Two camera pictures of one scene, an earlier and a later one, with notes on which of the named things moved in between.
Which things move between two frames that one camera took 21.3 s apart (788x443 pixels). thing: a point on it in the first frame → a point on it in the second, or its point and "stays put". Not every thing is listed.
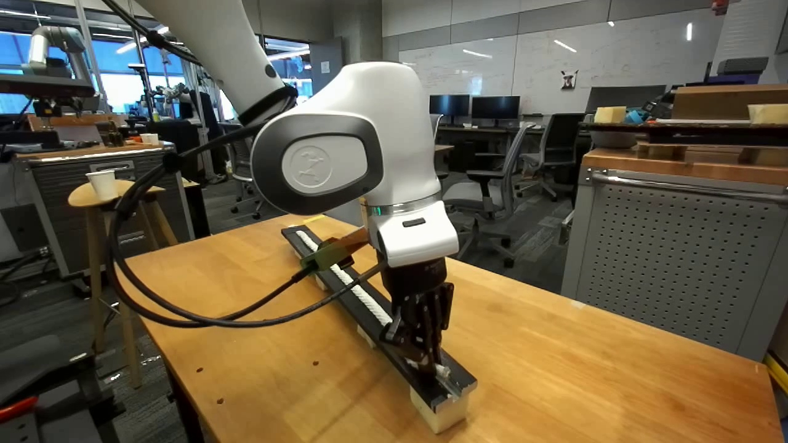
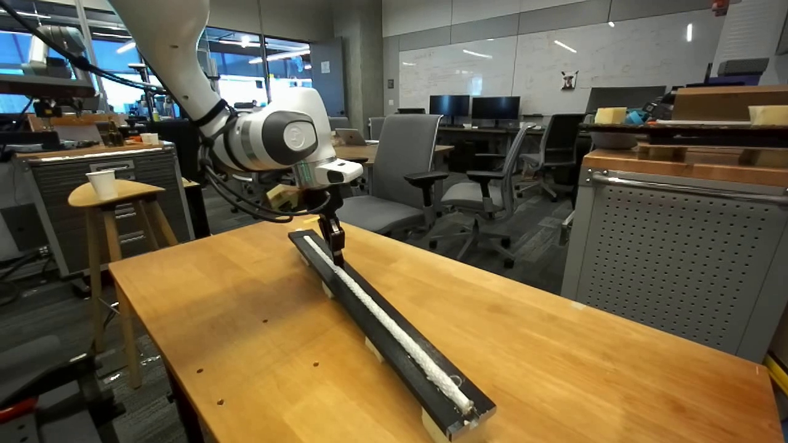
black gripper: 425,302 → 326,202
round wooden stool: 97,261 stays put
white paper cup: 104,182 stays put
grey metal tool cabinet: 696,245 stays put
